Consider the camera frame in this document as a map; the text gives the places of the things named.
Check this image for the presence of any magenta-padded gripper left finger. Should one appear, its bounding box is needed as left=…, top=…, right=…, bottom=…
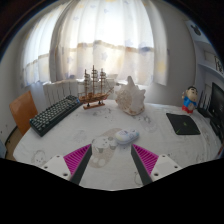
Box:
left=40, top=143, right=93, bottom=186

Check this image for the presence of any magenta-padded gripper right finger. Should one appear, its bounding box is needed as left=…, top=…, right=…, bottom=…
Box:
left=130, top=143, right=184, bottom=186

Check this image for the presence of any white cartoon-print computer mouse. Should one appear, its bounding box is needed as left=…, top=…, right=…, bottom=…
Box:
left=114, top=129, right=140, bottom=146

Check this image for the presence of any black mouse pad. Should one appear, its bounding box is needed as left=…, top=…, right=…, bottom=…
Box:
left=165, top=112, right=202, bottom=136

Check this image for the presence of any white printed tablecloth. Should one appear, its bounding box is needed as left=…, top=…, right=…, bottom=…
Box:
left=12, top=99, right=223, bottom=192

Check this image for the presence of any black mechanical keyboard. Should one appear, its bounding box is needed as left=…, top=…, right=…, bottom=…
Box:
left=29, top=94, right=83, bottom=138

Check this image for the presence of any large white conch shell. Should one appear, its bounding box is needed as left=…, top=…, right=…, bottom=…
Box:
left=115, top=75, right=147, bottom=116

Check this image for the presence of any wooden model sailing ship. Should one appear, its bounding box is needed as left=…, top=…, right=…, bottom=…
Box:
left=78, top=65, right=115, bottom=110

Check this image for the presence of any white radiator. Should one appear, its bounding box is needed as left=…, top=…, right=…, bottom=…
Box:
left=42, top=79, right=81, bottom=108

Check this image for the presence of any orange wooden chair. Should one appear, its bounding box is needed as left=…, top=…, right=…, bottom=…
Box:
left=8, top=90, right=39, bottom=136

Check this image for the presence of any cartoon boy figurine clock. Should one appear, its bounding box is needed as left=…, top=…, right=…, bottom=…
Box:
left=181, top=85, right=198, bottom=114

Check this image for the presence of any black router with antennas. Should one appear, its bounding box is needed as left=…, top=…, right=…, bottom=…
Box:
left=196, top=89, right=213, bottom=118

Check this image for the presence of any black computer monitor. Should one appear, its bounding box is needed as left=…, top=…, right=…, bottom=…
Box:
left=209, top=81, right=224, bottom=130

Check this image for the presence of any white star-print curtain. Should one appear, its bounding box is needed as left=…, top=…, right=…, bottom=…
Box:
left=21, top=0, right=168, bottom=88

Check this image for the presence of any white wall shelf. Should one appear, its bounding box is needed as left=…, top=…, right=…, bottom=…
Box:
left=186, top=19, right=224, bottom=81

